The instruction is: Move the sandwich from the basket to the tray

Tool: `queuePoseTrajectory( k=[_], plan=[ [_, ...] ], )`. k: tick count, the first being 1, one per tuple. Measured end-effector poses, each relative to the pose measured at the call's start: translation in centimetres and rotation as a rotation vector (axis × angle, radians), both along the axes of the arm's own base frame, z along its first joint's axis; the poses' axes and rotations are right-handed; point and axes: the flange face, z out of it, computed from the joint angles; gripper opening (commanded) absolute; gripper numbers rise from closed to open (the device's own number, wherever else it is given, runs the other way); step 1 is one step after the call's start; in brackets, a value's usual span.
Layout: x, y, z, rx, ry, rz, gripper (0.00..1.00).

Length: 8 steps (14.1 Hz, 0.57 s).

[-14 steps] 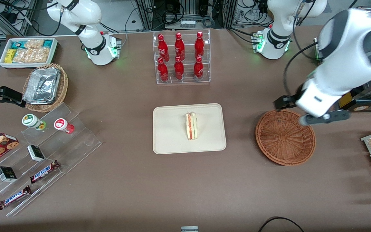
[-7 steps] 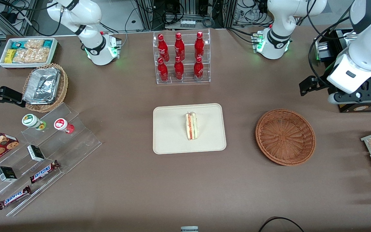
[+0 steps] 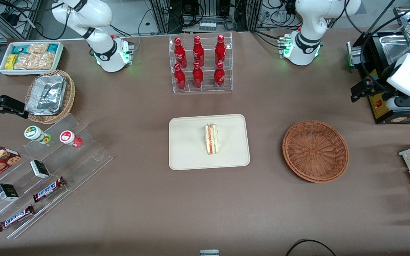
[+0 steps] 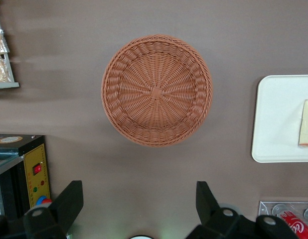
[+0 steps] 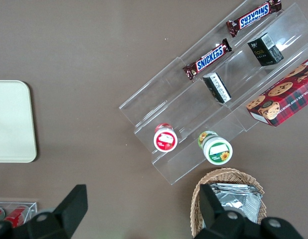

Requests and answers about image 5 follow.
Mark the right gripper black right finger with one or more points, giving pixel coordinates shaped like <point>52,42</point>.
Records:
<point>212,211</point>

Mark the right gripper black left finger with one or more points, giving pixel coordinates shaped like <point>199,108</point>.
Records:
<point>71,206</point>

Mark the light tan wicker basket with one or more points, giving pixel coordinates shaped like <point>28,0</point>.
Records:
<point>197,196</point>

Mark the beige plastic serving tray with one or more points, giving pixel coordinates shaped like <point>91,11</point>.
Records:
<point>12,119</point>

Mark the silver foil pouch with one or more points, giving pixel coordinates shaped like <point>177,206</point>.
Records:
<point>240,203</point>

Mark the clear acrylic bottle rack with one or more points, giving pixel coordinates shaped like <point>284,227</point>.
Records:
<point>32,206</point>

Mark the green lid white cup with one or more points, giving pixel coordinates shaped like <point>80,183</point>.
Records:
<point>217,150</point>

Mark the red lid white cup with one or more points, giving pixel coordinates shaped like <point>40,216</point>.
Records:
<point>166,140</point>

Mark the clear acrylic stepped display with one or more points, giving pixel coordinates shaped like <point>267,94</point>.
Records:
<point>169,99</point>

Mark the small black carton box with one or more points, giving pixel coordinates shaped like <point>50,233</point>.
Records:
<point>264,51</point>
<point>217,88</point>

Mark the red plaid cookie box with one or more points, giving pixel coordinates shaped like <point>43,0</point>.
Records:
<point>286,99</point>

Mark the brown Snickers bar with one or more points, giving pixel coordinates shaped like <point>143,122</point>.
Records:
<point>208,59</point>
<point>253,17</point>

